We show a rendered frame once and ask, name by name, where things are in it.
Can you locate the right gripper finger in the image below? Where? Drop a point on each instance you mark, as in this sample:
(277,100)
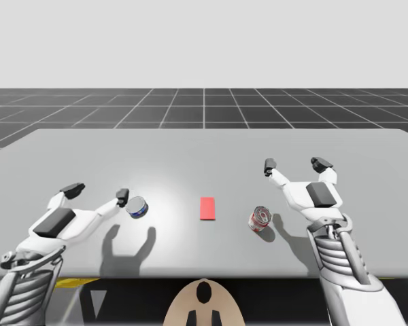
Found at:
(275,173)
(324,169)

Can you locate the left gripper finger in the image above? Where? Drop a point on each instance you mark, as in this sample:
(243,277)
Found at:
(117,200)
(69,192)

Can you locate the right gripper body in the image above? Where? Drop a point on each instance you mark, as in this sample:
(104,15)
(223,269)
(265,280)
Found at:
(309,200)

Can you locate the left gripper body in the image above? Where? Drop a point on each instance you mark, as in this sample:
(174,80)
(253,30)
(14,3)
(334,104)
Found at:
(59,227)

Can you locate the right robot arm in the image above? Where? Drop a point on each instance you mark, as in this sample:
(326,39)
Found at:
(350,271)

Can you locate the blue flat can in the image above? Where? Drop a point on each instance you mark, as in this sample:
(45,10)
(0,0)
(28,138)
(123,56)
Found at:
(137,208)

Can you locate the red and white can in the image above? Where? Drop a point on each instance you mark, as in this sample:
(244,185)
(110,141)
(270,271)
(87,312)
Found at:
(260,220)

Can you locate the pink pad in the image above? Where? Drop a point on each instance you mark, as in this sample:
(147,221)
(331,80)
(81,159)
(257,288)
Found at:
(207,208)

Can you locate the tan robot part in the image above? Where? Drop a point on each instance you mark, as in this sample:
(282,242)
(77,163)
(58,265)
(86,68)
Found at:
(204,309)

